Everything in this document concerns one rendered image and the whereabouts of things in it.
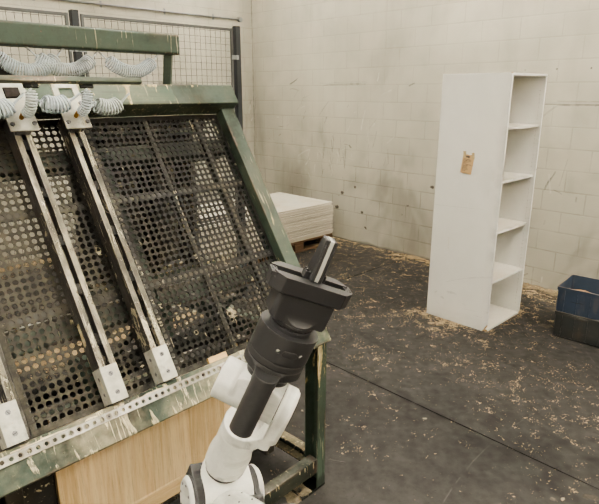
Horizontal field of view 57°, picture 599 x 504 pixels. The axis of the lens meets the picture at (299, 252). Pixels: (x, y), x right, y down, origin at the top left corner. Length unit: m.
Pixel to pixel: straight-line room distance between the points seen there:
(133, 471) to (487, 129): 3.43
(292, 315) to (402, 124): 6.01
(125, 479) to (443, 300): 3.31
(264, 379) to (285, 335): 0.06
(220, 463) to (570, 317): 4.16
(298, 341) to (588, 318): 4.21
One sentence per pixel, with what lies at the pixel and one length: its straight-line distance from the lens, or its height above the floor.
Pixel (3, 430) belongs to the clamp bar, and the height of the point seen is 0.97.
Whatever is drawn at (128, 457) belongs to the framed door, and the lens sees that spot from 2.39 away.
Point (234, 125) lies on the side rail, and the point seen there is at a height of 1.76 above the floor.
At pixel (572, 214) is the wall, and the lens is 5.84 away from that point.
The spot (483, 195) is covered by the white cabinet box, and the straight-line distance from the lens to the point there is 4.59.
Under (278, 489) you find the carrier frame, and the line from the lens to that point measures 2.74.
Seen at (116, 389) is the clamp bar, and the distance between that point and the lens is 1.99.
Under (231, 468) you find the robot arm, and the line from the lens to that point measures 0.96.
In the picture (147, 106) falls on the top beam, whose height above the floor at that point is 1.85.
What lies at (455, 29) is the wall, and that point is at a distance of 6.38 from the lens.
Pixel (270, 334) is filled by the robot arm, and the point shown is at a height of 1.59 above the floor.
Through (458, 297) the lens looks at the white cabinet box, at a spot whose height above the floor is 0.23.
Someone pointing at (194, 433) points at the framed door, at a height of 0.49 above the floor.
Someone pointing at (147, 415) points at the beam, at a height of 0.84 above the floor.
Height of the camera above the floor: 1.91
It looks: 16 degrees down
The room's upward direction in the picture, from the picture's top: straight up
